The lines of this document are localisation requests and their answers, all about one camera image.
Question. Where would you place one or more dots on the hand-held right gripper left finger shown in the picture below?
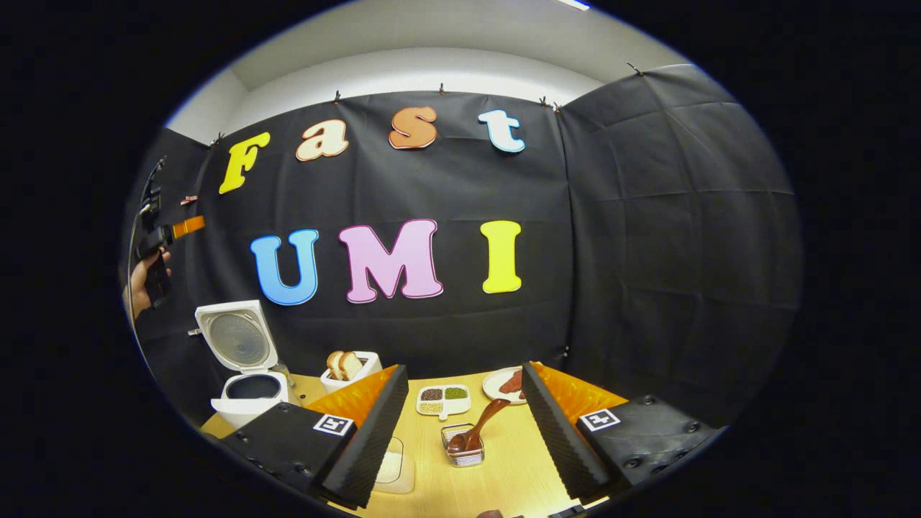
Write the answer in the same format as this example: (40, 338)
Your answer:
(374, 439)

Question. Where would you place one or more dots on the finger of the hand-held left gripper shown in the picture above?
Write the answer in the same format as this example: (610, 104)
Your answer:
(188, 226)

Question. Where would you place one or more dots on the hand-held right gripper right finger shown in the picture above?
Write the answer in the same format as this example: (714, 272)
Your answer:
(557, 439)

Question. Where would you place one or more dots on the white rice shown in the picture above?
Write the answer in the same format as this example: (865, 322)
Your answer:
(388, 469)

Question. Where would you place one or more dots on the brown wooden spoon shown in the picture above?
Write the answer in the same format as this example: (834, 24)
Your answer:
(489, 417)

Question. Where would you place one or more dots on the white rice cooker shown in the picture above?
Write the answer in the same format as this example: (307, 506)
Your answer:
(237, 338)

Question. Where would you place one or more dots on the clear plastic box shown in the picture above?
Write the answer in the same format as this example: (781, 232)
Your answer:
(406, 467)

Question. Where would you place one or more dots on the white toaster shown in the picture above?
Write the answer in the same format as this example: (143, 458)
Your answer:
(360, 383)

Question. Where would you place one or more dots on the red meat piece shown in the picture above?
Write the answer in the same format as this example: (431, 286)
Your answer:
(512, 381)

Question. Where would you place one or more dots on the white divided bean dish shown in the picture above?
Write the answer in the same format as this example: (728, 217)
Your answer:
(442, 409)

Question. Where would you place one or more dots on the white round plate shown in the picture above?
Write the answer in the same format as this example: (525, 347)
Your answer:
(491, 388)

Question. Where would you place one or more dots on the clear plastic bottle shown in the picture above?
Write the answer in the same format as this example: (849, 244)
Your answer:
(283, 374)

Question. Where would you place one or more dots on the black backdrop cloth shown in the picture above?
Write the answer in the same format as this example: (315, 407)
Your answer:
(611, 252)

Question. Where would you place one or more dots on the long ceiling light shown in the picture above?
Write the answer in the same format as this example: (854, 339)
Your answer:
(573, 4)

